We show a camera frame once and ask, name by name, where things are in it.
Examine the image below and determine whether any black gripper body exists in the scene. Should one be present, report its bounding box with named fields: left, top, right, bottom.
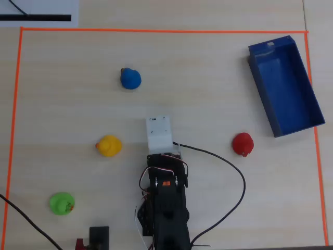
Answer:
left=146, top=152, right=189, bottom=188

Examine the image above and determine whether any red rubber duck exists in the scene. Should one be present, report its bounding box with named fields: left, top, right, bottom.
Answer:
left=232, top=132, right=254, bottom=158

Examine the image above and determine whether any yellow rubber duck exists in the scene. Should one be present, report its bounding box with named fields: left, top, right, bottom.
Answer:
left=95, top=134, right=123, bottom=158

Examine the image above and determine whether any blue rubber duck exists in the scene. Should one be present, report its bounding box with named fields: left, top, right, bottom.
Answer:
left=120, top=67, right=142, bottom=90

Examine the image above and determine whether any green rubber duck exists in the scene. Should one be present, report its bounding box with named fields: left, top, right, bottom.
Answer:
left=49, top=191, right=76, bottom=216

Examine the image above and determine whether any blue plastic box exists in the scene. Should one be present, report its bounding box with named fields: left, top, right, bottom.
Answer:
left=247, top=35, right=326, bottom=138

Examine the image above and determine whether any orange tape border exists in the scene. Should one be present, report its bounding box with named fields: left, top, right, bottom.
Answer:
left=1, top=26, right=329, bottom=247

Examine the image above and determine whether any white paper with black stripe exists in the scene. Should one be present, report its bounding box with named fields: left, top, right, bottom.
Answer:
left=0, top=0, right=79, bottom=28

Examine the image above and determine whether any red white servo wire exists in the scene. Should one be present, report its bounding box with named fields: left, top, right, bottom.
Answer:
left=139, top=153, right=190, bottom=195

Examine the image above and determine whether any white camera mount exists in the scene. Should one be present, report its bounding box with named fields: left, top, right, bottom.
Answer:
left=145, top=115, right=183, bottom=160

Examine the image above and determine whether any black camera cable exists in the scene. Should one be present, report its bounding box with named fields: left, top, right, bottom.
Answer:
left=178, top=142, right=246, bottom=247

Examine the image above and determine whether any long black cable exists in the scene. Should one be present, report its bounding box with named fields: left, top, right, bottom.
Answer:
left=0, top=193, right=64, bottom=250

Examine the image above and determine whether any thin black cable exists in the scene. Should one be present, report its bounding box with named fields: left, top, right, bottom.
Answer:
left=8, top=0, right=31, bottom=16

